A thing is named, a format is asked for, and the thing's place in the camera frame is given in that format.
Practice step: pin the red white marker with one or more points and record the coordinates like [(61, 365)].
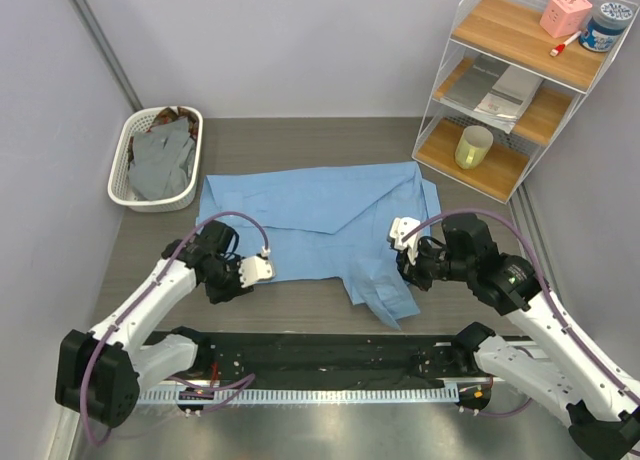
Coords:
[(561, 47)]

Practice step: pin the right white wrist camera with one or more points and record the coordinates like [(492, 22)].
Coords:
[(404, 236)]

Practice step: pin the grey shirt in basket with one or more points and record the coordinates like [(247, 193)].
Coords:
[(162, 161)]

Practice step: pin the brown patterned garment in basket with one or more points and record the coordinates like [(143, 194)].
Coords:
[(170, 115)]

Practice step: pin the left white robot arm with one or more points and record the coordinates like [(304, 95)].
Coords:
[(102, 372)]

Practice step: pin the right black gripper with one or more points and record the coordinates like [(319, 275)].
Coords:
[(414, 273)]

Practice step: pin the pink cube power strip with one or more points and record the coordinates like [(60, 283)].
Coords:
[(564, 17)]

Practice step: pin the white laundry basket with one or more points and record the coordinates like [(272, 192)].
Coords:
[(118, 186)]

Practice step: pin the blue white jar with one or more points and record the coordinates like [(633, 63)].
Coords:
[(606, 24)]

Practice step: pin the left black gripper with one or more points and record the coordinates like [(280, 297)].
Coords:
[(216, 295)]

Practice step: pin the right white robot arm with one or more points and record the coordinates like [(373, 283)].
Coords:
[(596, 399)]

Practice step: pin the white slotted cable duct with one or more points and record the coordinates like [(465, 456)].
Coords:
[(172, 393)]

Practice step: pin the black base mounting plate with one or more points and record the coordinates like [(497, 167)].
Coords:
[(333, 362)]

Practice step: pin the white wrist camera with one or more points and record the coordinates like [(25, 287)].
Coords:
[(404, 236), (256, 269)]

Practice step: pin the white wire wooden shelf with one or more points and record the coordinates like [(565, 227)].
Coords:
[(509, 30)]

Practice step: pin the grey booklet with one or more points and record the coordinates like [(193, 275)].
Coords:
[(492, 92)]

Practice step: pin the yellow translucent cup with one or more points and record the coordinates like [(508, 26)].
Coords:
[(474, 144)]

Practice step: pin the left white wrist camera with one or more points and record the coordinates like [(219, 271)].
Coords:
[(256, 269)]

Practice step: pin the light blue long sleeve shirt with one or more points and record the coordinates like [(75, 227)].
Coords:
[(329, 222)]

